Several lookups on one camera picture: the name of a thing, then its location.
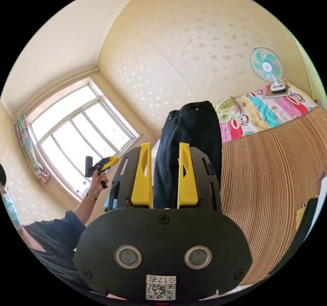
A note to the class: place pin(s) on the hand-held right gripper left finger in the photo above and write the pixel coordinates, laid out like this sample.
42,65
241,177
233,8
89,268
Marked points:
141,181

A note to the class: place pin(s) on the black pants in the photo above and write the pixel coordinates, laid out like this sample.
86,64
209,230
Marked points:
190,127

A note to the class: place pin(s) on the white and teal table fan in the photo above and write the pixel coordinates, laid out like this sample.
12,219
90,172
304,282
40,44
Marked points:
267,67

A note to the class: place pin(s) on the person's body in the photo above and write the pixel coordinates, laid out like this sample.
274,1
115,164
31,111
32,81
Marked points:
51,244

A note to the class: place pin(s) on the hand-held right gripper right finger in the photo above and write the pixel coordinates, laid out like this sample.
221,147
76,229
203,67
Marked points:
187,183

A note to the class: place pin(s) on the bed with woven mat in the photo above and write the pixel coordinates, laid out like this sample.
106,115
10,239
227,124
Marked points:
265,183

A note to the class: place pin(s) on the person's left hand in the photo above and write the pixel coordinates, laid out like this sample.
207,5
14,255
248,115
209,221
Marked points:
98,184

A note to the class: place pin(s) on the person's left forearm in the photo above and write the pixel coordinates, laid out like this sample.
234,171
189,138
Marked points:
85,207

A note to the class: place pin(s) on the window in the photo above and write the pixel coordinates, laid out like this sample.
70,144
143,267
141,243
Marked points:
76,135

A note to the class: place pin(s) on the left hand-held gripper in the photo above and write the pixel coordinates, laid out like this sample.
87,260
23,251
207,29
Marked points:
100,167

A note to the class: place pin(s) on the checked curtain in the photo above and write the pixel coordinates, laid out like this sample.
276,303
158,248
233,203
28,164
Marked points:
26,142

